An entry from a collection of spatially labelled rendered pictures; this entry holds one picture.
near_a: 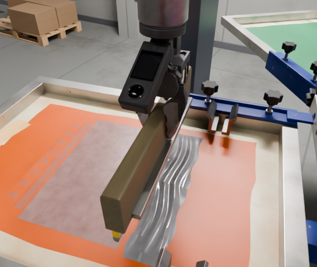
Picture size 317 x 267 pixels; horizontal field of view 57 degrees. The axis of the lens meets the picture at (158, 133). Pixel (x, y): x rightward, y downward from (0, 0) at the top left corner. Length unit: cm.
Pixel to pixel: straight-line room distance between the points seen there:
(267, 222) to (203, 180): 15
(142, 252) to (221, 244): 14
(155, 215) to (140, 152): 18
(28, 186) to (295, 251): 53
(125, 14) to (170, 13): 362
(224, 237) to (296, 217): 13
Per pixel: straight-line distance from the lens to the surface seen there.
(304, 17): 178
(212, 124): 76
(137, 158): 43
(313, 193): 211
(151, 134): 47
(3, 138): 85
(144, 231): 57
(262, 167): 72
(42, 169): 72
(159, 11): 43
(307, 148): 243
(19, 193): 69
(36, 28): 408
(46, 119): 88
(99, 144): 75
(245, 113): 79
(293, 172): 68
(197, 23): 104
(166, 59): 45
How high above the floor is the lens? 143
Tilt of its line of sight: 39 degrees down
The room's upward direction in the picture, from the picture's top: straight up
